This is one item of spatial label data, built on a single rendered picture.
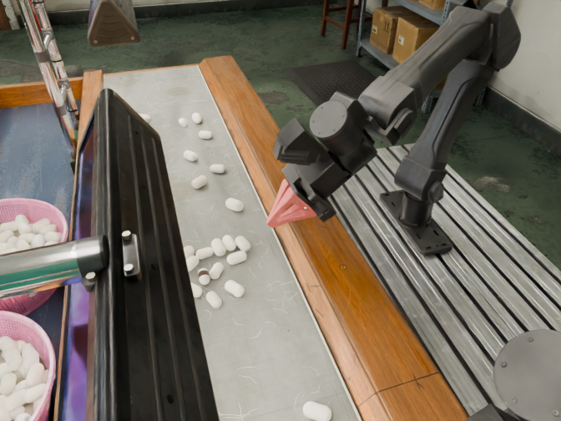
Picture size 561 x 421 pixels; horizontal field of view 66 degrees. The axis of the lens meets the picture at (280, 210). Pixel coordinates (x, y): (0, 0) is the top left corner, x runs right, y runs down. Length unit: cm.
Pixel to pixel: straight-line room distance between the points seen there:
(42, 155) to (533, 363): 119
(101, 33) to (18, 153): 62
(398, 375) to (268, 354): 18
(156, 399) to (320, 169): 49
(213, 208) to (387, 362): 45
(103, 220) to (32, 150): 107
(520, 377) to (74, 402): 25
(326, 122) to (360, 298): 27
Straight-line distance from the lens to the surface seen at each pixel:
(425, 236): 94
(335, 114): 61
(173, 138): 112
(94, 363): 22
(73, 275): 25
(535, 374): 32
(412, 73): 71
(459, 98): 85
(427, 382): 62
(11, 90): 160
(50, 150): 132
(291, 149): 62
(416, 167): 87
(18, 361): 73
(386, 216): 100
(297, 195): 66
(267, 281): 72
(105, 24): 80
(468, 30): 77
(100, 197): 30
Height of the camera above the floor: 128
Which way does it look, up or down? 39 degrees down
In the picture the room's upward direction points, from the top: straight up
